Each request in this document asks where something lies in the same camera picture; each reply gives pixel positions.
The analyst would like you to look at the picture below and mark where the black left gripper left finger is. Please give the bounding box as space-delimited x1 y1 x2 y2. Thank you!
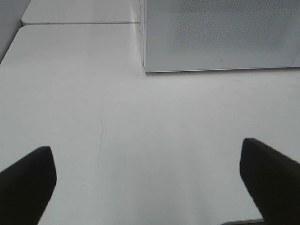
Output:
0 146 57 225

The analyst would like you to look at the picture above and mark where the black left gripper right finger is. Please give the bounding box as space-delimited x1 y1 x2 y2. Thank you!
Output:
240 138 300 225

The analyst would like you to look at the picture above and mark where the white microwave door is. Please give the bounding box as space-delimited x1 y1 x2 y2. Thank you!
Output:
140 0 300 73

